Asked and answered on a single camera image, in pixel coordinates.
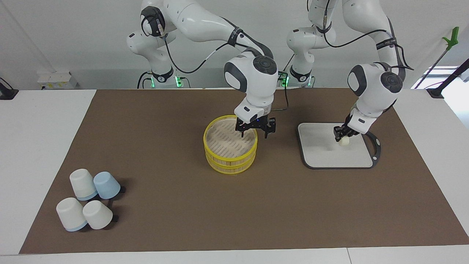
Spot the black table clamp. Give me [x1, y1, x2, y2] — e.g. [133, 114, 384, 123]
[0, 77, 19, 100]

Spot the white cup with blue rim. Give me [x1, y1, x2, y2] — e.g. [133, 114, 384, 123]
[70, 169, 99, 201]
[56, 197, 88, 232]

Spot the light blue plastic cup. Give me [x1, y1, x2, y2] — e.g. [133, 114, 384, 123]
[93, 172, 121, 199]

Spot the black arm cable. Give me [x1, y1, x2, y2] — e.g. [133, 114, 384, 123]
[322, 0, 415, 71]
[157, 18, 290, 111]

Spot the black base cable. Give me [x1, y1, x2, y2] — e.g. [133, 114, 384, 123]
[278, 54, 295, 88]
[137, 70, 192, 89]

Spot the thin pole with green tip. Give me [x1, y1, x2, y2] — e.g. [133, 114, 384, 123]
[414, 26, 460, 89]

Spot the black right base cable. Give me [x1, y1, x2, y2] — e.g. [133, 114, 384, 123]
[137, 70, 192, 89]

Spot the yellow bamboo steamer tier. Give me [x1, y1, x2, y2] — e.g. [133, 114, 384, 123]
[203, 115, 258, 162]
[205, 152, 256, 175]

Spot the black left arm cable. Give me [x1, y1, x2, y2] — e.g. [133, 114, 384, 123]
[322, 0, 415, 71]

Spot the black left base cable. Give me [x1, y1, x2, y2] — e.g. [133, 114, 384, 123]
[278, 54, 295, 88]

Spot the plain white plastic cup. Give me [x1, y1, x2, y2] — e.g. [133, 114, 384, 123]
[82, 200, 113, 230]

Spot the grey cutting board black rim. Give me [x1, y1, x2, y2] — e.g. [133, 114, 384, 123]
[297, 122, 381, 169]

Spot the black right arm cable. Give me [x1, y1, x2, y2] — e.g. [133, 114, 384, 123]
[157, 18, 290, 111]

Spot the brown table mat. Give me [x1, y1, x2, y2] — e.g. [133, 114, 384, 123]
[19, 88, 469, 254]

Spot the black clamp with pole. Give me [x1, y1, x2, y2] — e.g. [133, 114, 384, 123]
[426, 58, 469, 99]

